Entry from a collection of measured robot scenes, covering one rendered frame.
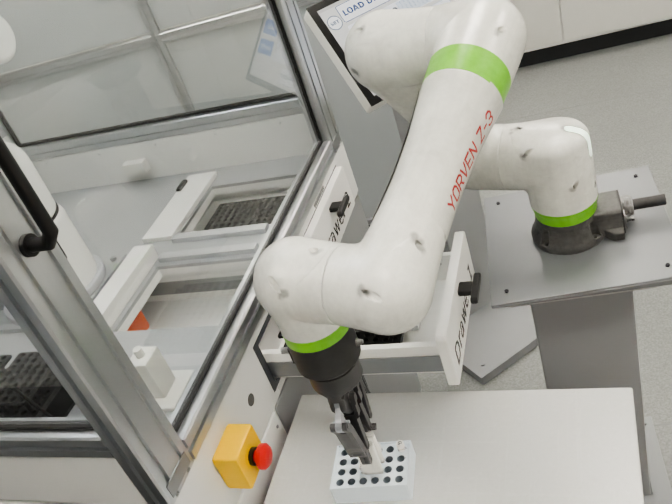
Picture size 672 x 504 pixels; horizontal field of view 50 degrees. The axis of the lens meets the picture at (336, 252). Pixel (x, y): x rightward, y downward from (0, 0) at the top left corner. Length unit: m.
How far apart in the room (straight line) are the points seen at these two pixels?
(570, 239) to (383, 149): 1.63
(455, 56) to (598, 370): 0.90
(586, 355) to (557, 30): 2.77
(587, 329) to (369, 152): 1.64
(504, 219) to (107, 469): 0.98
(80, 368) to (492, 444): 0.64
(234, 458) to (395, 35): 0.67
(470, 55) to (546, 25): 3.18
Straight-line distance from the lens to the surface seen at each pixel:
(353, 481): 1.19
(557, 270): 1.47
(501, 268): 1.50
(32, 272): 0.86
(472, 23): 1.04
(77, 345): 0.91
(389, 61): 1.11
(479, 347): 2.41
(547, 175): 1.39
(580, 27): 4.20
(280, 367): 1.30
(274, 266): 0.87
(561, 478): 1.16
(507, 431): 1.22
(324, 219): 1.56
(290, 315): 0.88
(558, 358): 1.65
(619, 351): 1.65
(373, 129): 2.96
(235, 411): 1.21
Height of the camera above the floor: 1.69
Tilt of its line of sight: 33 degrees down
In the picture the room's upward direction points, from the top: 20 degrees counter-clockwise
